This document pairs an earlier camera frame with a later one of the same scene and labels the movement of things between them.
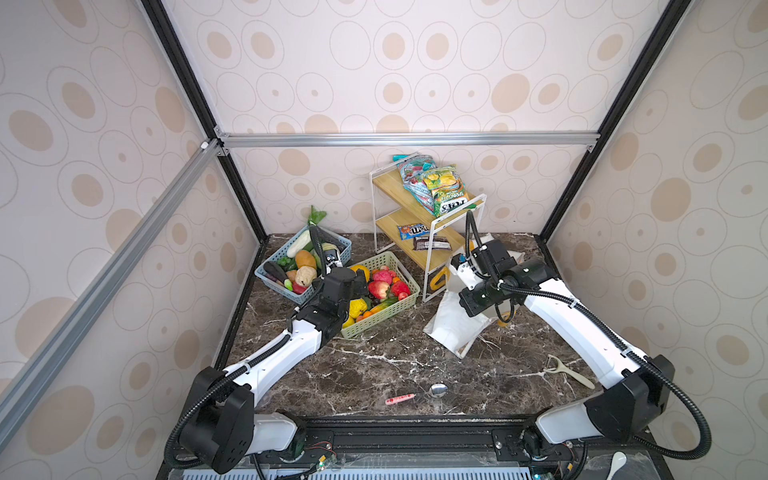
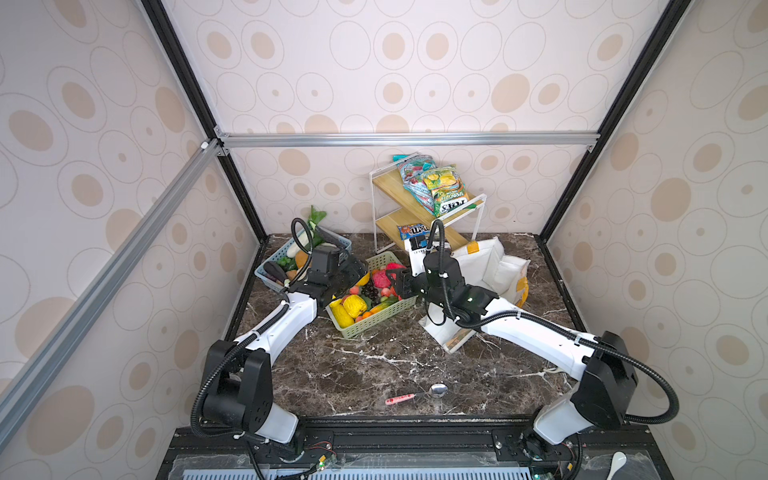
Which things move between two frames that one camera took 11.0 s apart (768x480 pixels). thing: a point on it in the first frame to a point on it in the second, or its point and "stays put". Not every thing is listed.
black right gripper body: (481, 296) to (418, 285)
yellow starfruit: (356, 307) stays put
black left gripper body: (355, 292) to (344, 277)
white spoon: (618, 460) stays put
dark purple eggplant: (274, 271) stays put
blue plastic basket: (292, 271) stays put
